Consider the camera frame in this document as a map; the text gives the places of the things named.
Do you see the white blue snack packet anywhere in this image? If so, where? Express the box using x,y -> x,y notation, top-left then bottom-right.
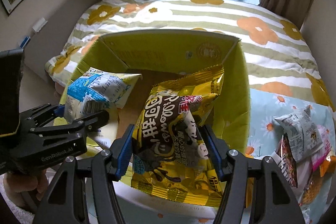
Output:
64,68 -> 142,149

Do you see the white wall switch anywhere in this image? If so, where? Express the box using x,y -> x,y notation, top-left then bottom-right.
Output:
32,17 -> 48,34

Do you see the pink white snack packet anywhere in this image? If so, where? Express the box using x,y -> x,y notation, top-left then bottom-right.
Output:
311,125 -> 335,172

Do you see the light blue daisy tablecloth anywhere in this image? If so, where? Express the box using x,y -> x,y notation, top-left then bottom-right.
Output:
114,89 -> 335,223

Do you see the yellow-green cardboard box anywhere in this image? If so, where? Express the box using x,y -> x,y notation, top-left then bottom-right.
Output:
70,30 -> 250,151

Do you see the person's left hand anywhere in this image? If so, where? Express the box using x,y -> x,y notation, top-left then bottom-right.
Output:
3,170 -> 49,207

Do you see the gold chocolate snack packet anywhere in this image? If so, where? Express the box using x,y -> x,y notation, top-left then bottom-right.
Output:
131,64 -> 224,207

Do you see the orange waffle snack packet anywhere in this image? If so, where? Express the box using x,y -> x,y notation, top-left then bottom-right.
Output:
301,155 -> 335,205

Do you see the grey white snack packet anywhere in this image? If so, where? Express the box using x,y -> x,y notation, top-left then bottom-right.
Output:
274,106 -> 322,162

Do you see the yellow orange snack packet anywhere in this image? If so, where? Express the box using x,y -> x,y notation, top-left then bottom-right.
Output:
275,133 -> 298,188

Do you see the striped floral duvet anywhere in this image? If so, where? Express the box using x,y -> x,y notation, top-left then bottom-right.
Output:
45,0 -> 335,107

